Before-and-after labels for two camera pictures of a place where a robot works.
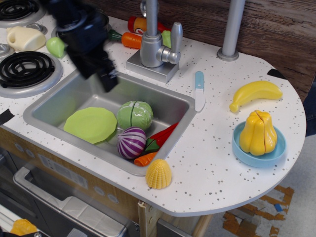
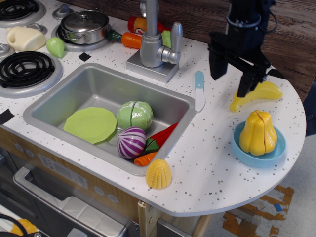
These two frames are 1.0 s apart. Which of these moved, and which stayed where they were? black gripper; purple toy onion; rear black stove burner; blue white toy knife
Moved: black gripper
Stayed: blue white toy knife; rear black stove burner; purple toy onion
